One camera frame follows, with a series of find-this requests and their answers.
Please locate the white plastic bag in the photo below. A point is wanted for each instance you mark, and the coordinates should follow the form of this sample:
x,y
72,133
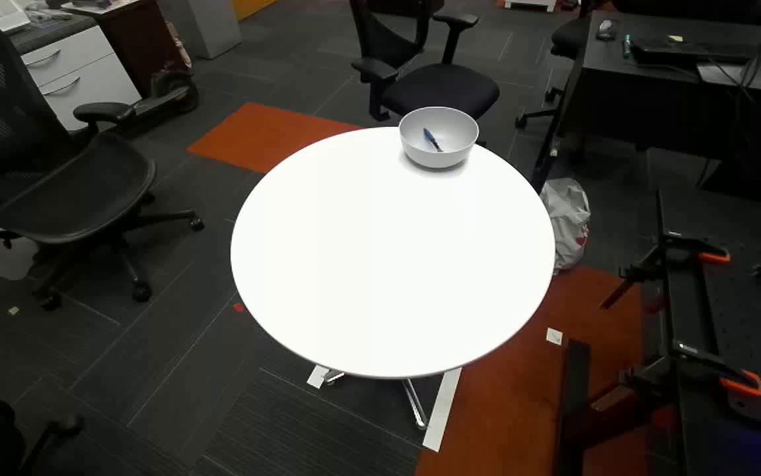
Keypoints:
x,y
566,220

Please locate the black mesh office chair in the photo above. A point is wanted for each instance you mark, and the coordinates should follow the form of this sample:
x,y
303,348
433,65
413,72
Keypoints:
x,y
72,189

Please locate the white metal table base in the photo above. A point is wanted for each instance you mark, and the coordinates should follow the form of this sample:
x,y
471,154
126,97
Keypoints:
x,y
442,414

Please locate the black office desk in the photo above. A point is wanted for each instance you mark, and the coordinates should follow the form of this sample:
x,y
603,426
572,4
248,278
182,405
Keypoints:
x,y
661,97

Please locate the black chair with wheeled base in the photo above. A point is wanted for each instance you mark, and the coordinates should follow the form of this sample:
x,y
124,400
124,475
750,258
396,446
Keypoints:
x,y
566,41

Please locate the grey round bowl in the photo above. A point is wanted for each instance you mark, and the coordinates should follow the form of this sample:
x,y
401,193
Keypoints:
x,y
461,133

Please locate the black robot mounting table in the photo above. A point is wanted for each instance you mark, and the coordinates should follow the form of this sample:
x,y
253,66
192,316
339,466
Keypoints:
x,y
697,423

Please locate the white drawer cabinet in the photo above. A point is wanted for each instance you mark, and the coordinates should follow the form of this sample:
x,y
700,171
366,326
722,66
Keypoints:
x,y
89,81

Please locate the grey upright panel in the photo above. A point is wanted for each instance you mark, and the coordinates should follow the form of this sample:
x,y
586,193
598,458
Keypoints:
x,y
203,27

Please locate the blue click pen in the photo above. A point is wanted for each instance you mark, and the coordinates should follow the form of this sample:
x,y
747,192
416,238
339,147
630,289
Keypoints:
x,y
433,138

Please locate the grey computer mouse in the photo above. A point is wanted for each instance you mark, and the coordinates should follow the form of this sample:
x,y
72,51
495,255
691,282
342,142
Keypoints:
x,y
605,29

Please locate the black padded office chair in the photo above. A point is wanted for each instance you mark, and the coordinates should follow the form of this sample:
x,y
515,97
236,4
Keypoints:
x,y
442,89

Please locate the black keyboard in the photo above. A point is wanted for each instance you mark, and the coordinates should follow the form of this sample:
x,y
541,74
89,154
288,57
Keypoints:
x,y
688,51

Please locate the small white paper scrap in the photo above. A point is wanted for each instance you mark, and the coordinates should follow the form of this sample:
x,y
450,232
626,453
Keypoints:
x,y
554,337

